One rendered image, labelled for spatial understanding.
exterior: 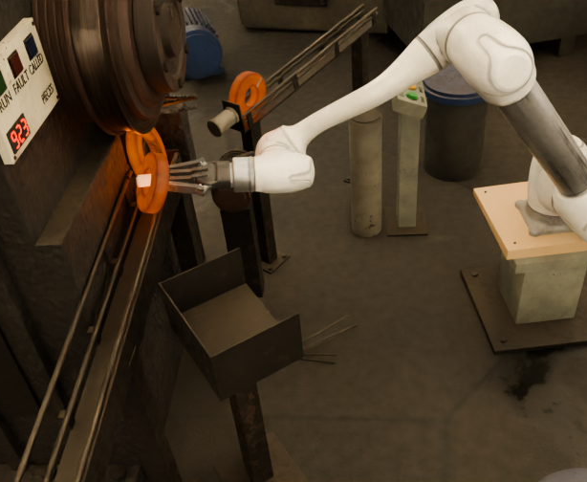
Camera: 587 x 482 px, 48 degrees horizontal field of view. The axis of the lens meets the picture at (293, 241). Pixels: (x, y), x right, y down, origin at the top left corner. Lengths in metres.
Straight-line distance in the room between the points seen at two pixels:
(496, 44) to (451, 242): 1.30
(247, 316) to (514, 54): 0.81
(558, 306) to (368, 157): 0.83
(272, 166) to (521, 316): 1.05
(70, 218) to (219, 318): 0.40
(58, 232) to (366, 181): 1.35
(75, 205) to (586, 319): 1.67
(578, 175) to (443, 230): 1.01
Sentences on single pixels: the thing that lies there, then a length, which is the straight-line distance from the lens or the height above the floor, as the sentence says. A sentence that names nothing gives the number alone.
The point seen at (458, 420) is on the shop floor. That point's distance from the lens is 2.10.
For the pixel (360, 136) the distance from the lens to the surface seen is 2.41.
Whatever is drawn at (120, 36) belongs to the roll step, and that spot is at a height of 1.17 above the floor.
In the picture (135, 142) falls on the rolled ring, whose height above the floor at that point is 0.83.
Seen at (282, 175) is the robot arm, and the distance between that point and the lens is 1.67.
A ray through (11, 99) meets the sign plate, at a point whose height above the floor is 1.16.
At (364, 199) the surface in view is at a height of 0.19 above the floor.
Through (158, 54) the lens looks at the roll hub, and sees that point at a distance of 1.52.
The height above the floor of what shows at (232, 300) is 0.61.
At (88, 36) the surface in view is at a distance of 1.47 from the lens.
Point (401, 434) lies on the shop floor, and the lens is 2.05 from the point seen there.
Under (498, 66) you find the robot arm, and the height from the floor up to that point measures 1.07.
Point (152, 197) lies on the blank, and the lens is 1.65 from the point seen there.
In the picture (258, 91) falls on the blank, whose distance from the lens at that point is 2.23.
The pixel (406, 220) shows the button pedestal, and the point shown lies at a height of 0.04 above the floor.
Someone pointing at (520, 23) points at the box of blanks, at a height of 0.24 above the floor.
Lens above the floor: 1.69
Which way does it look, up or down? 39 degrees down
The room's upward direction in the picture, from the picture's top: 6 degrees counter-clockwise
